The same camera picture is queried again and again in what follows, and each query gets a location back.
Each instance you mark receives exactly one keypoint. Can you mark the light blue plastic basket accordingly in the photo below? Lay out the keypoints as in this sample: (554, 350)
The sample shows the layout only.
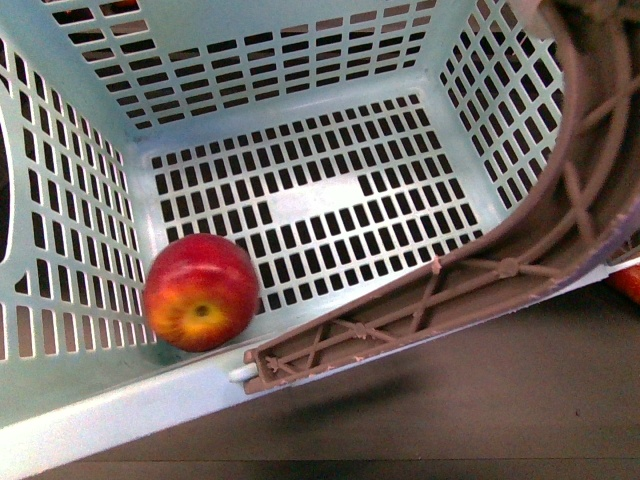
(341, 144)

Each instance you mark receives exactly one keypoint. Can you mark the red yellow apple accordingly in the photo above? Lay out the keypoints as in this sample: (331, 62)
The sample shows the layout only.
(201, 292)

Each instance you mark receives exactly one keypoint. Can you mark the brown basket handle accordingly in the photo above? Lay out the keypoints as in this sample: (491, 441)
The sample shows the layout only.
(583, 207)

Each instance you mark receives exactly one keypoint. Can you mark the red orange mango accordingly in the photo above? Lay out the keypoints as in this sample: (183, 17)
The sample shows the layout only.
(626, 282)

